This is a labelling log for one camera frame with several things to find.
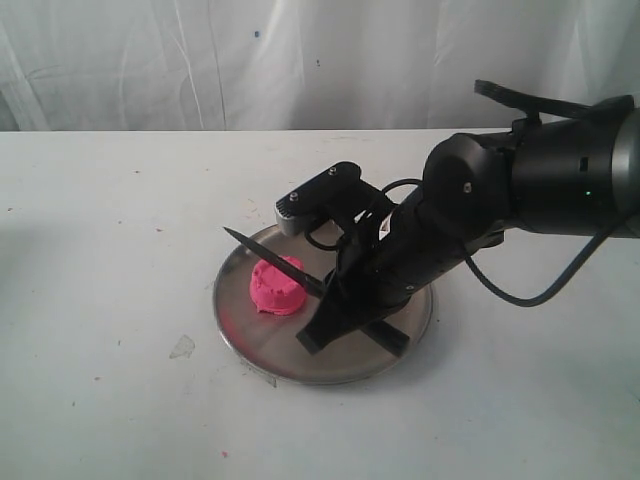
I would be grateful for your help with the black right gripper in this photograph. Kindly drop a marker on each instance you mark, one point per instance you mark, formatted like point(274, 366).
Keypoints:
point(377, 276)

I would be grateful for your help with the black knife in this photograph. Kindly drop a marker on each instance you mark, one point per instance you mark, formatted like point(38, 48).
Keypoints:
point(310, 284)

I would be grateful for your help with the pink play dough lump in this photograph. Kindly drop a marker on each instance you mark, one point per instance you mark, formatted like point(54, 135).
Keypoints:
point(274, 292)

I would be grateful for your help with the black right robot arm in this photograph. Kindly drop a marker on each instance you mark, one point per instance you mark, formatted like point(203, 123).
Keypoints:
point(562, 169)

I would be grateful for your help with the round stainless steel plate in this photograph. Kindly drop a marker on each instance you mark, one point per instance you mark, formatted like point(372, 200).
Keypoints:
point(268, 342)

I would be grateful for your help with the white backdrop curtain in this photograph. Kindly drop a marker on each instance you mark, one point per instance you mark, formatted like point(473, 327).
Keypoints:
point(275, 65)

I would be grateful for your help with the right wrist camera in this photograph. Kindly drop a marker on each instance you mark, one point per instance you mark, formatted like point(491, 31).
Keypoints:
point(337, 194)

